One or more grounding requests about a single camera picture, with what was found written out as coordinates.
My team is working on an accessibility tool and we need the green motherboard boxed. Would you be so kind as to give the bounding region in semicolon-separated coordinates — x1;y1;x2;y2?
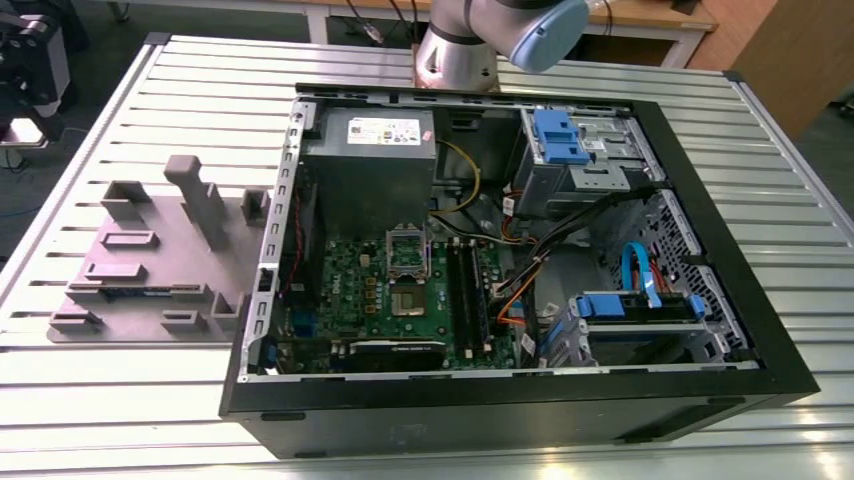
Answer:
269;234;522;374

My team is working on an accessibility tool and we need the straight blue wire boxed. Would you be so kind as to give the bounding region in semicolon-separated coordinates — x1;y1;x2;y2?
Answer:
538;319;568;369

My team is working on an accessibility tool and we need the yellow wire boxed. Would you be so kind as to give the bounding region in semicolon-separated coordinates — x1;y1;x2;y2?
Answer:
428;139;483;217

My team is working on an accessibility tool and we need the blue drive bay latch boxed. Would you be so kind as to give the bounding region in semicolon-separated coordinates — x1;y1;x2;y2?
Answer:
531;108;595;165

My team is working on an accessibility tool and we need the metal drive bay cage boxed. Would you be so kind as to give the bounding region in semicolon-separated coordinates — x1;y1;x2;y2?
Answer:
516;104;668;217

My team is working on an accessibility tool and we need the hard disk in blue carrier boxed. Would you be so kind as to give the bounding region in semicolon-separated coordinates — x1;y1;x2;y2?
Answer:
574;291;708;324

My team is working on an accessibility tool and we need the metal socket cover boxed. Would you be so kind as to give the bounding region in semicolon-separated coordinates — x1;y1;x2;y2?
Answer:
384;222;432;282

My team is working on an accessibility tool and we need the black RAM slot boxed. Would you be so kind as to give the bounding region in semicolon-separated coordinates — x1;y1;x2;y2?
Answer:
447;238;471;359
471;238;499;356
455;238;479;359
463;238;488;357

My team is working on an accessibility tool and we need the wooden cabinet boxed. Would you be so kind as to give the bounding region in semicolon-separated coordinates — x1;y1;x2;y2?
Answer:
690;0;854;142

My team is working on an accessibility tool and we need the white desk frame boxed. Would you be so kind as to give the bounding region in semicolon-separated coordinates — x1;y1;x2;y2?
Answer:
103;0;435;51

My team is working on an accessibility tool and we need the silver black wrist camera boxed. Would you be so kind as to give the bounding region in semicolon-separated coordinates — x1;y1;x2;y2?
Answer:
0;12;53;37

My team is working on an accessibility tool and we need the grey power supply unit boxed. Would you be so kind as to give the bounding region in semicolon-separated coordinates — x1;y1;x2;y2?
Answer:
303;105;440;244

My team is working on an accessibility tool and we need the orange wire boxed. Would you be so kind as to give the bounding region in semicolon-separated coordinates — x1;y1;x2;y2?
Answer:
496;282;536;327

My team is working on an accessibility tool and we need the black graphics card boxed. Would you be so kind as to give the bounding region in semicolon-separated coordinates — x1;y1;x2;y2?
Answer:
331;339;450;373

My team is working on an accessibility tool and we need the green RAM stick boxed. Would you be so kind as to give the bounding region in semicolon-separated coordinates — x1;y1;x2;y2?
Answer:
99;286;176;299

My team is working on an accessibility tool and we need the wooden desk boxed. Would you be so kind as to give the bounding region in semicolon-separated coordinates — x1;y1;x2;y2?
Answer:
579;0;720;69

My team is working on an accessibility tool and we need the black cable bundle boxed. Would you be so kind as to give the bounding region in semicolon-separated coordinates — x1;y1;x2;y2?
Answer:
492;187;659;301

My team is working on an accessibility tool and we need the grey parts rack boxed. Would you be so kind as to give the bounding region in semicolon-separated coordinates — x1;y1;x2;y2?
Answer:
45;154;272;346

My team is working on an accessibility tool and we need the black PC case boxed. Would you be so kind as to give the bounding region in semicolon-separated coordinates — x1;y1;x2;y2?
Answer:
217;82;821;460

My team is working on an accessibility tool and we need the metal disk bay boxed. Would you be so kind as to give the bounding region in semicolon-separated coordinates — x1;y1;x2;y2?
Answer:
566;294;759;370

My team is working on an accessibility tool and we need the curved blue flat wire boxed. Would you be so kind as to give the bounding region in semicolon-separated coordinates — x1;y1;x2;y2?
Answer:
619;242;667;309

